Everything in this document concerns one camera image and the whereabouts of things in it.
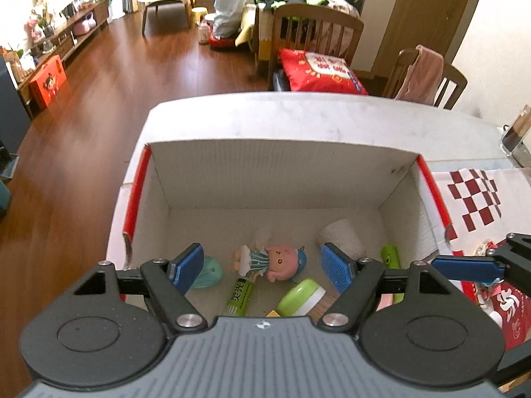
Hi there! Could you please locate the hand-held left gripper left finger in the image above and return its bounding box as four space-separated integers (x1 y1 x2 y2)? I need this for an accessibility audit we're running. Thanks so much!
72 242 207 332

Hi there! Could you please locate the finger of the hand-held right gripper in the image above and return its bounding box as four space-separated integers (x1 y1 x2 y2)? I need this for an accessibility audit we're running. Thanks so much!
431 234 531 299

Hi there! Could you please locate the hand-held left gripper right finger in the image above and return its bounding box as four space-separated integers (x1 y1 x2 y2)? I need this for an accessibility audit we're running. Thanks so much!
317 242 455 334

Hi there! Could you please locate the teal egg-shaped toy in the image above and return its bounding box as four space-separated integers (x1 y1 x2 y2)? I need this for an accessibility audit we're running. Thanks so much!
191 255 224 290

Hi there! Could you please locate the white and blue toy figure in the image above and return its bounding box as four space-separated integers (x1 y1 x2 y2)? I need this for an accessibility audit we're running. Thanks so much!
476 280 506 308

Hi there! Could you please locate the clear jar with green lid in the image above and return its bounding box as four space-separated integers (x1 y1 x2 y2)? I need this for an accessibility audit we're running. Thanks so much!
277 279 341 322

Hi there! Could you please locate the plain green plastic tube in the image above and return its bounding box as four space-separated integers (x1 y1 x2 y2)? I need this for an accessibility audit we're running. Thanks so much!
381 245 406 304

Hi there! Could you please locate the pig doll with blue hat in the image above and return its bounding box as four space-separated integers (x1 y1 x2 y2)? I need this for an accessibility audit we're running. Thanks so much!
232 244 308 283

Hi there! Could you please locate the labelled green glue tube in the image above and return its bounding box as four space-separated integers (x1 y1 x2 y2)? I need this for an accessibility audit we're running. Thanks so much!
224 274 257 316

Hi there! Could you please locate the red and white cardboard box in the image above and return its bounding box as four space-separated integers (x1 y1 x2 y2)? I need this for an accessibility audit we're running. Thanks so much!
106 141 461 326

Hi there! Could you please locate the clear round toy case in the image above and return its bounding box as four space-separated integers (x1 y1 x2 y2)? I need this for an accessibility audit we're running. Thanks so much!
474 238 499 258

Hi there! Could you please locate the drinking glass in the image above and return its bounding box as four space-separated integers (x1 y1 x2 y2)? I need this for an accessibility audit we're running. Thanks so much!
499 107 531 159

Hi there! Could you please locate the pink towel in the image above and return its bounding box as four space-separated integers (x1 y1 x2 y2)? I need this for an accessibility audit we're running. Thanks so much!
395 44 444 105

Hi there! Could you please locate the red printed cushion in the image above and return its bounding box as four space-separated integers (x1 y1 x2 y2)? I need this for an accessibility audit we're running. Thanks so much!
277 48 369 96

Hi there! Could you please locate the red gift box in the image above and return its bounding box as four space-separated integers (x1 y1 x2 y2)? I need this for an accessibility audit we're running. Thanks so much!
28 54 68 110

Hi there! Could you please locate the wooden slatted chair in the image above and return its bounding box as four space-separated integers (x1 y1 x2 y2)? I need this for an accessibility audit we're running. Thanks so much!
269 3 366 92

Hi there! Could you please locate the wooden media cabinet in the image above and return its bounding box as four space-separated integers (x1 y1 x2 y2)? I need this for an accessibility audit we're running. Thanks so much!
17 1 111 104

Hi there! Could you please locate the white plastic bag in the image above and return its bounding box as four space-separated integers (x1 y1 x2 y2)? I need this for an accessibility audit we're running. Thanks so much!
213 0 252 39

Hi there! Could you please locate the round wooden coffee table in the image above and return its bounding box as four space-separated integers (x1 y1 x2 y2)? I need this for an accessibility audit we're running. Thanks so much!
138 0 196 36

